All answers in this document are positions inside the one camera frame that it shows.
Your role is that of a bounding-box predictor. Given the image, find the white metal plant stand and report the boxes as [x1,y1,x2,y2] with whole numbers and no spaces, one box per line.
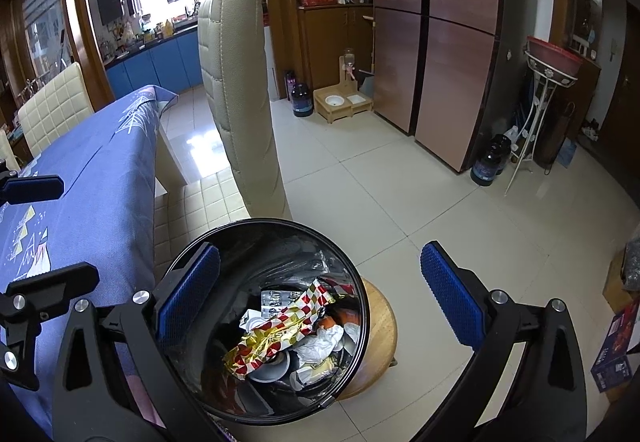
[504,49,583,196]

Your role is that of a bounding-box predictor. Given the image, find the grey textured bag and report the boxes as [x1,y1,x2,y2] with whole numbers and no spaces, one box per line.
[620,238,640,293]

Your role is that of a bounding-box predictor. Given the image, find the wooden display cabinet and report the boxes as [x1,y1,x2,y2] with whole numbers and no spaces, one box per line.
[272,0,377,103]

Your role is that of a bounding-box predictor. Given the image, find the black wall appliance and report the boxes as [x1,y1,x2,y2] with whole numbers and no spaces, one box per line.
[96,0,126,26]

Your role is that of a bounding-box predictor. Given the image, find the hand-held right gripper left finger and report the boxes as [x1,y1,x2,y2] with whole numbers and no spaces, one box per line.
[52,242,221,442]

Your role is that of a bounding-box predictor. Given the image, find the red basin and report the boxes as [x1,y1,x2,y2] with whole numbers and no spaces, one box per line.
[526,36,585,75]

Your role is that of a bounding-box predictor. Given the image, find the white tissue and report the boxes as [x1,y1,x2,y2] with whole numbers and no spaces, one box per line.
[295,324,346,365]

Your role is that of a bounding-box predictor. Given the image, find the silver blister pack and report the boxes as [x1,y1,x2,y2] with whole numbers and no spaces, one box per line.
[260,289,301,311]

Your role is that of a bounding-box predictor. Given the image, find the round wooden stool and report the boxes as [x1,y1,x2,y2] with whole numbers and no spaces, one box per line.
[334,276,399,404]

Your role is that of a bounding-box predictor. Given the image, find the dark blue large bottle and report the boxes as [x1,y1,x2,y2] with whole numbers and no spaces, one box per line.
[291,80,315,119]
[470,134,512,187]

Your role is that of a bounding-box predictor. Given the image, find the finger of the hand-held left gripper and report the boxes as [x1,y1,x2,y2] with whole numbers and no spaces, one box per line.
[0,262,101,392]
[0,174,65,206]

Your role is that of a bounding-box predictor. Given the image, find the red gold foil wrapper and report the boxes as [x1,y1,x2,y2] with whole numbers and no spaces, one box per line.
[222,278,337,380]

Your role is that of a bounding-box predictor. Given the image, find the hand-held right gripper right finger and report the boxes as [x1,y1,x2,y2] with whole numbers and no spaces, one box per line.
[420,242,588,442]

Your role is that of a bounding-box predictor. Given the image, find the blue kitchen cabinets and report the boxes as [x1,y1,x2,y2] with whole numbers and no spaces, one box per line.
[104,26,206,98]

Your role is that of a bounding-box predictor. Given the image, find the yellow white packet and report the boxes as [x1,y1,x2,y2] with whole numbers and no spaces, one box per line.
[295,357,341,385]

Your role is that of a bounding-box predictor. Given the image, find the copper refrigerator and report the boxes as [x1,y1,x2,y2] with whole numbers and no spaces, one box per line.
[370,0,507,173]

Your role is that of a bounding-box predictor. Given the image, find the black trash bin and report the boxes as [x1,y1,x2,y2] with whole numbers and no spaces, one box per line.
[167,218,371,423]

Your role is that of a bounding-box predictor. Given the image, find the blue printed tablecloth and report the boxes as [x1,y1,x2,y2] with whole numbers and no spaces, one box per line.
[0,84,181,440]

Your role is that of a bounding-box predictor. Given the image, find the dark wooden door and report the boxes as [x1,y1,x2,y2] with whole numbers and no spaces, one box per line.
[607,2,640,163]

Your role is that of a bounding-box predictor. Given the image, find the printed blue cardboard box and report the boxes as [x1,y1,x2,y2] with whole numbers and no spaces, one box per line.
[590,296,640,394]

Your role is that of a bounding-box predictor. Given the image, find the wooden pet feeder stand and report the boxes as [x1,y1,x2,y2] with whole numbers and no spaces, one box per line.
[313,48,376,126]

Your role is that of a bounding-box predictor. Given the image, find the cream quilted dining chair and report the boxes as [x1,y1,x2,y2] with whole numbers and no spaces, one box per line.
[17,62,96,159]
[196,0,294,223]

